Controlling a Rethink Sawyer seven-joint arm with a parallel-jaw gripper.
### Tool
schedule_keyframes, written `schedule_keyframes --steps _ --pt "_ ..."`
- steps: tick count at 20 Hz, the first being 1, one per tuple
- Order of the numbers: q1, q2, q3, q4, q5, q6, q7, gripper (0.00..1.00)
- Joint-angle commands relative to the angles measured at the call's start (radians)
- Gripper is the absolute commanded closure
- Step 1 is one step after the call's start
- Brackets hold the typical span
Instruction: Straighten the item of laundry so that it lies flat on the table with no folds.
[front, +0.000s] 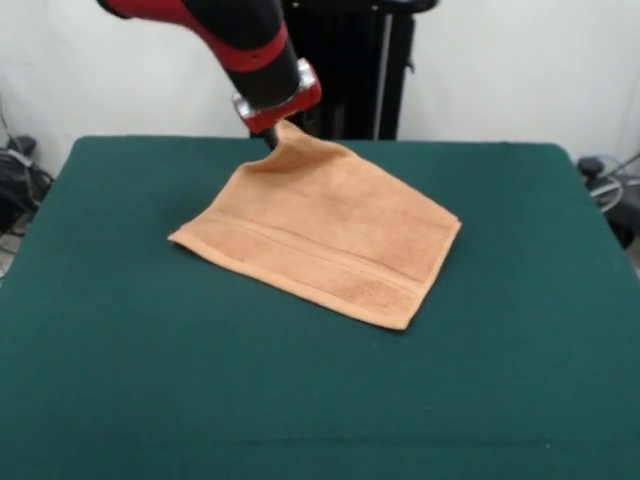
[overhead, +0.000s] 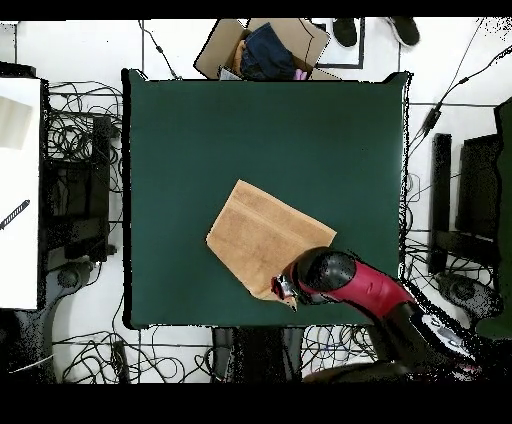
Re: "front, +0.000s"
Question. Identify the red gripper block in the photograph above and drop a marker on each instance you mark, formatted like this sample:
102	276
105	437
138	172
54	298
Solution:
282	112

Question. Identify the tan terry towel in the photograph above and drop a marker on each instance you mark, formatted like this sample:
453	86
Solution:
320	235

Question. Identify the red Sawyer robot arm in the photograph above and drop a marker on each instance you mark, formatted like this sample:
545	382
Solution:
245	45

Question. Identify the dark green table cloth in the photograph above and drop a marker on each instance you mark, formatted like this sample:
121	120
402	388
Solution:
200	375

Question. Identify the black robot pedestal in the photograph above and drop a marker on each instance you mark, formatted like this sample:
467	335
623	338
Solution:
350	75

